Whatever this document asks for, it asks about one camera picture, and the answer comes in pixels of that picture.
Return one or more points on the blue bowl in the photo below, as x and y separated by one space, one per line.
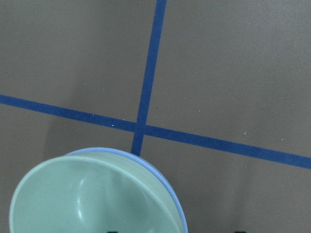
139 197

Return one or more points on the green bowl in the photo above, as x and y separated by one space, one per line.
62 195

